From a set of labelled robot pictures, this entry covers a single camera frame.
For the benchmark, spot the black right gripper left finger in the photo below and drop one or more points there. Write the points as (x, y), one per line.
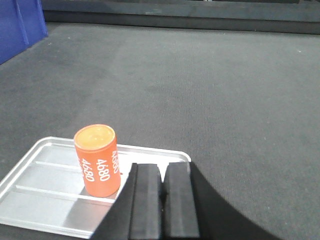
(137, 212)

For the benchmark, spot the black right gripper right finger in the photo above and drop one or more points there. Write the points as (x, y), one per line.
(194, 210)

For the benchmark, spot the orange capacitor marked 4680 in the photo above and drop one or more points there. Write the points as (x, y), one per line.
(97, 153)

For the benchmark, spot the silver tray on conveyor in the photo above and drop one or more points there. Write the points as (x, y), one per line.
(44, 197)

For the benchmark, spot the dark grey conveyor belt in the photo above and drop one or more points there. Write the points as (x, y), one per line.
(245, 106)

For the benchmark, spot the blue crate on conveyor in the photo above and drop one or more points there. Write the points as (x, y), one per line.
(22, 24)

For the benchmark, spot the black conveyor far rail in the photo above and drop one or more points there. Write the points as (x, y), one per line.
(275, 16)

